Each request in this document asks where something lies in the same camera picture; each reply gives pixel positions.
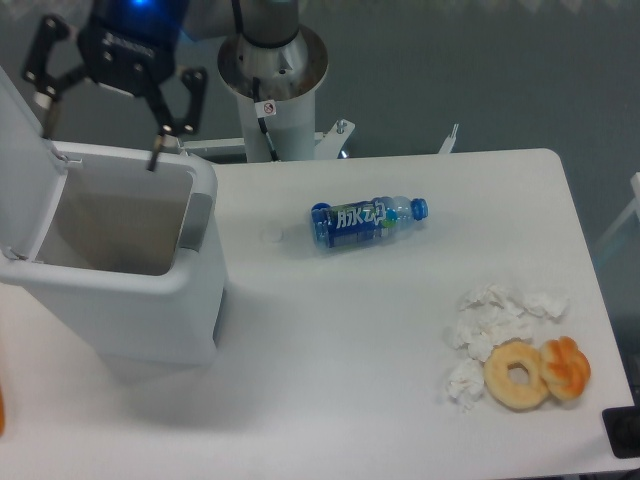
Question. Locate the blue plastic drink bottle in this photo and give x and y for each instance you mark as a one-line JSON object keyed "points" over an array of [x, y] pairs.
{"points": [[364, 222]]}

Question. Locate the black device at corner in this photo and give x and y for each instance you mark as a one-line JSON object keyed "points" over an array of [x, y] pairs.
{"points": [[622, 429]]}

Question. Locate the plain ring donut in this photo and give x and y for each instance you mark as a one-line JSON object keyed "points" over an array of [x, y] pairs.
{"points": [[512, 376]]}

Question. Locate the orange twisted bread bun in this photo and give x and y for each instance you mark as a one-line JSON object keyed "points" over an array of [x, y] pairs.
{"points": [[564, 368]]}

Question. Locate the small crumpled white tissue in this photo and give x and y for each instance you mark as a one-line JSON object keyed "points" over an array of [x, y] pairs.
{"points": [[466, 385]]}

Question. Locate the white frame at right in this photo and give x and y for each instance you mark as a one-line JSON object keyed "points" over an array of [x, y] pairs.
{"points": [[623, 228]]}

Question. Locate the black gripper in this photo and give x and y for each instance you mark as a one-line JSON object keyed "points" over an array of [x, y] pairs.
{"points": [[125, 45]]}

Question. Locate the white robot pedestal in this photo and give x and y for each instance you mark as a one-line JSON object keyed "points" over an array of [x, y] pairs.
{"points": [[275, 92]]}

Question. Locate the white trash can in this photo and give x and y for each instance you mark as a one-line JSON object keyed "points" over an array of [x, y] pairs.
{"points": [[129, 259]]}

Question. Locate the orange object at edge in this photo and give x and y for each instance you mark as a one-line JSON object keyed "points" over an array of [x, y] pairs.
{"points": [[2, 414]]}

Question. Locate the large crumpled white tissue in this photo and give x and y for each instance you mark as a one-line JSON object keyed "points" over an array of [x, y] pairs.
{"points": [[491, 315]]}

